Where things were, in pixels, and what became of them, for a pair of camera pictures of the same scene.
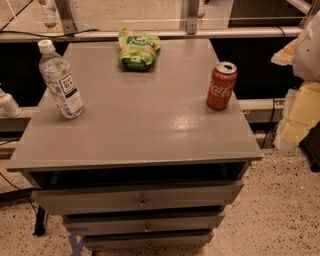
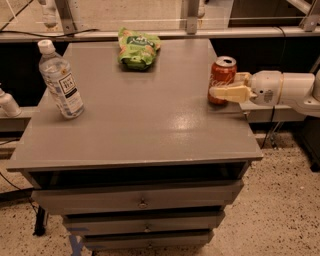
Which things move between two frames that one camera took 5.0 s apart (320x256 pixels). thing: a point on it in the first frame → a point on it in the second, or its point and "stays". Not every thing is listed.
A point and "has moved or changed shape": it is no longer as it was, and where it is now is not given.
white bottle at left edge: x=8 y=105 stays
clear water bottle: x=59 y=75 stays
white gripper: x=308 y=55 → x=266 y=87
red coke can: x=221 y=85 has moved or changed shape
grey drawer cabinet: x=154 y=158 stays
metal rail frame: x=68 y=31 stays
